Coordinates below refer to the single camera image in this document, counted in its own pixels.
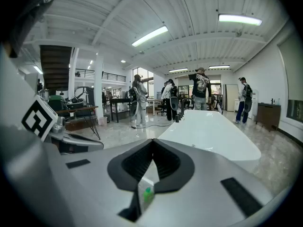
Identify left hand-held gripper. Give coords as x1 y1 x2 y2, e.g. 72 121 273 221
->
21 95 105 155

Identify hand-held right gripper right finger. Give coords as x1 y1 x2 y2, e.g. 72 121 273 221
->
153 138 196 194

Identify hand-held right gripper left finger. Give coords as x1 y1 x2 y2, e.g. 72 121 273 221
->
107 138 154 223

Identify green plastic squeeze bottle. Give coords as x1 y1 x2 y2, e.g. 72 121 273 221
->
143 187 155 205

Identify green bag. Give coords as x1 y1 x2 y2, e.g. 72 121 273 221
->
48 95 66 111

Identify person's white shirt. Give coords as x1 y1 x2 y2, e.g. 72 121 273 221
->
0 44 38 130

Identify white bathtub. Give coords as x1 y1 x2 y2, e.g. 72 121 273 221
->
157 109 262 174

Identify black bathtub faucet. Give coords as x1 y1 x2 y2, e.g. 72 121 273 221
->
175 97 195 123

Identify dark wooden staircase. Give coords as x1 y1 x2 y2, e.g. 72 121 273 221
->
39 44 73 96

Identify black office chair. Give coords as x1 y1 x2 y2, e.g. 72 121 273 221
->
157 102 168 116

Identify white pillar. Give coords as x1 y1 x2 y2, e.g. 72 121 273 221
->
94 55 105 119

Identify dark wooden table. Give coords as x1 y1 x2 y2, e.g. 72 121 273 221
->
109 98 132 123

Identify white table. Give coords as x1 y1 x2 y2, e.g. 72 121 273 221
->
146 98 163 116

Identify black balcony railing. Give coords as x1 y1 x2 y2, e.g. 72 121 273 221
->
75 68 127 83

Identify white leaning board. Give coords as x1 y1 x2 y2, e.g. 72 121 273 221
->
223 84 240 112

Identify white water dispenser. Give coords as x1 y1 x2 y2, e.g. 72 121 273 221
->
251 89 259 121

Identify brown wooden cabinet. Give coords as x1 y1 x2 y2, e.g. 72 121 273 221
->
256 102 282 131

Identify wooden table with wire legs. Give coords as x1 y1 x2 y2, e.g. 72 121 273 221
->
55 105 102 141

